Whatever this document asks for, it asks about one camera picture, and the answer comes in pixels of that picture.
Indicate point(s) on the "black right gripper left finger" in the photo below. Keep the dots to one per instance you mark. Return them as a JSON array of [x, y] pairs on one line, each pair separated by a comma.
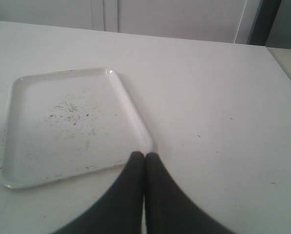
[[119, 210]]

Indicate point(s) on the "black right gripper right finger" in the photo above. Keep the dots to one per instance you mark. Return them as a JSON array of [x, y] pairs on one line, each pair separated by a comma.
[[168, 210]]

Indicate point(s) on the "white plastic tray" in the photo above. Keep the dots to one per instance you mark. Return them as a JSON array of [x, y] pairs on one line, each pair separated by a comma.
[[66, 124]]

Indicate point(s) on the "white cabinet doors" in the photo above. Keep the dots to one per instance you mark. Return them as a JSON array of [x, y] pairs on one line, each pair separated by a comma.
[[213, 20]]

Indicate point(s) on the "dark vertical post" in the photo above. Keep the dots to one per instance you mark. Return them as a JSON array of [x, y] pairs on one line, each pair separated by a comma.
[[263, 22]]

